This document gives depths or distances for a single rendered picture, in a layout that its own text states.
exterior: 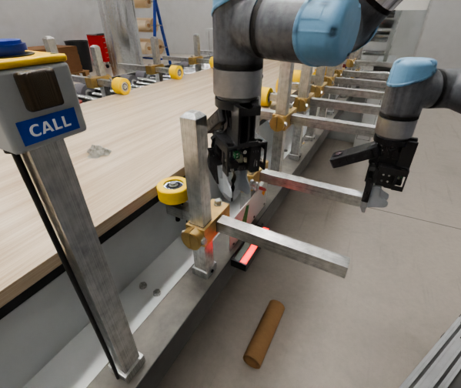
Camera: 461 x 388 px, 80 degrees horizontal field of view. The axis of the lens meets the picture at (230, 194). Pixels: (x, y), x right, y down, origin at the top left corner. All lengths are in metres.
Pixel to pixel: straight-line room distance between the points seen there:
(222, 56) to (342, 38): 0.16
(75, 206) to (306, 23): 0.32
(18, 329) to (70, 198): 0.40
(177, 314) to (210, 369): 0.73
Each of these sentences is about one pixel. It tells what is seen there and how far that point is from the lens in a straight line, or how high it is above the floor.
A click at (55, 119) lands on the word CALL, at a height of 1.17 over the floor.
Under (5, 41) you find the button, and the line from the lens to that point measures 0.30.
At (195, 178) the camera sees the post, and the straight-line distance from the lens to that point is 0.54.
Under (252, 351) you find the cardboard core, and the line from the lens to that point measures 1.32.
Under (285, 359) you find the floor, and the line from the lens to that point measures 1.41.
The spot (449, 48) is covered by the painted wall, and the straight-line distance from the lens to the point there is 9.64.
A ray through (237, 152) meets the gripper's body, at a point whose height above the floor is 1.06.
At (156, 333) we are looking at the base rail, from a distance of 0.65.
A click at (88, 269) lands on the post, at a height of 0.98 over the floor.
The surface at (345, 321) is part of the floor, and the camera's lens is 1.58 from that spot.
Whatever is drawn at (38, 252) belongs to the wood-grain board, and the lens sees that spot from 0.59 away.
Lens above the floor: 1.25
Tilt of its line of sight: 33 degrees down
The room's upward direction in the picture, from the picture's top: straight up
